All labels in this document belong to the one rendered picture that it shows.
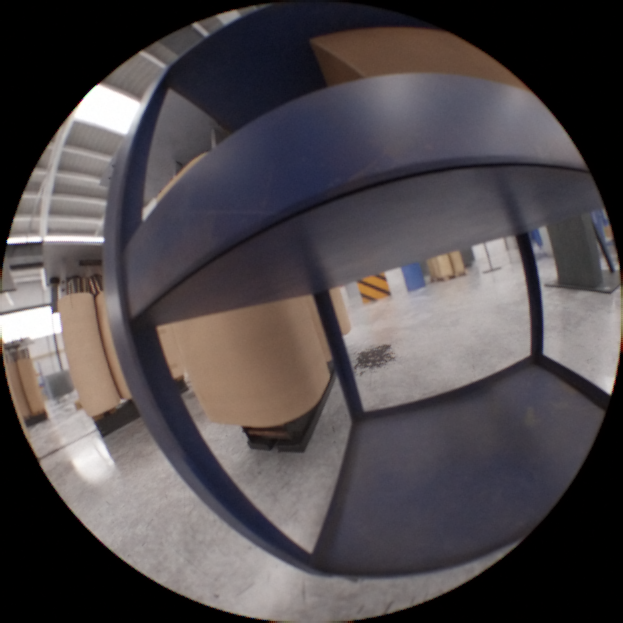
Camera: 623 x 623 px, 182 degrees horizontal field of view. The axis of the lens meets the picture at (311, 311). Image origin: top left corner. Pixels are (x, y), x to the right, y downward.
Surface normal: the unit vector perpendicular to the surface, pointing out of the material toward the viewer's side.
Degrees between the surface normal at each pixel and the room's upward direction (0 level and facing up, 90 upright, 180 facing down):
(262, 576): 0
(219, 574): 0
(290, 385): 90
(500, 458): 0
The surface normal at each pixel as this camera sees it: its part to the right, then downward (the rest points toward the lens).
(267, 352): 0.40, -0.09
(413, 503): -0.30, -0.95
